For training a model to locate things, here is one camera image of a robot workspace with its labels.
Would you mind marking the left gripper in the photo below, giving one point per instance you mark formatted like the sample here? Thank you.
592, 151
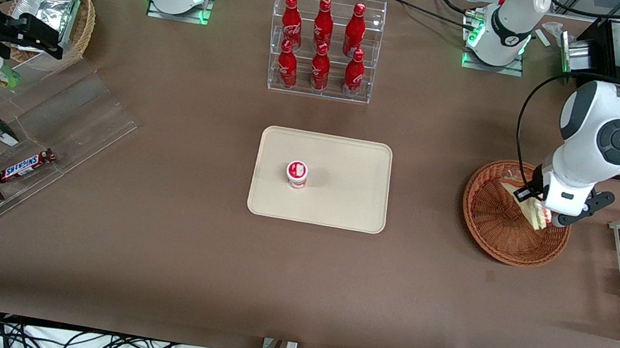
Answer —
533, 188

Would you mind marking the triangle sandwich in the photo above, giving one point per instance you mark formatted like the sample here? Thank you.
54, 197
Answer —
534, 216

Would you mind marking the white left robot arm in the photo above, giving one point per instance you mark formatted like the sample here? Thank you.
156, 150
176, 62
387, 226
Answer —
601, 130

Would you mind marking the brown wicker basket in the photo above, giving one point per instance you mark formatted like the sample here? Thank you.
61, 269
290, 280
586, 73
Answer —
491, 224

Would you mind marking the light wicker basket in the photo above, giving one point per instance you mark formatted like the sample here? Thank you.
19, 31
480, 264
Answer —
83, 27

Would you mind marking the beige plastic tray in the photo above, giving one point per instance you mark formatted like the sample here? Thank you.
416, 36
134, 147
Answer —
336, 202

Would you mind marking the small black white box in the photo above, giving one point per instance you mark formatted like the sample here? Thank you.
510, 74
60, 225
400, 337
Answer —
1, 129

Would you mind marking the silver foil bag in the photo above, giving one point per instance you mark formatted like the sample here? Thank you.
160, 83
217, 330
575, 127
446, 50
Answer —
48, 7

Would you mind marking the clear acrylic display shelf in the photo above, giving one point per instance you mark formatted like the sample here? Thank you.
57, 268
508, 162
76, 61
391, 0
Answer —
81, 117

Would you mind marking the clear acrylic bottle rack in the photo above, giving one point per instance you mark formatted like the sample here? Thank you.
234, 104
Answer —
368, 94

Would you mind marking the red cola bottle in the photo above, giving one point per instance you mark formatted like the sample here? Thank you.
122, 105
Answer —
355, 30
287, 67
320, 70
290, 22
353, 77
323, 24

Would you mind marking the red white yogurt cup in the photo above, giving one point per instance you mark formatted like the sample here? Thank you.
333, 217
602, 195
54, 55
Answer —
297, 174

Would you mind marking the brown table cover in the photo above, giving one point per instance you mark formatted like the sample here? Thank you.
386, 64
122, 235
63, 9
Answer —
151, 267

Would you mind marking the dark left wrist bracket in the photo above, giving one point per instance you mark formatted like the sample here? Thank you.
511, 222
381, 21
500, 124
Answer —
598, 202

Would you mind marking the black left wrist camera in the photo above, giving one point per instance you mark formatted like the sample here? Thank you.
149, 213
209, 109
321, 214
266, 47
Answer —
531, 192

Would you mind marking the black right wrist bracket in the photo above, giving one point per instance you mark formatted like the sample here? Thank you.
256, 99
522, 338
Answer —
32, 33

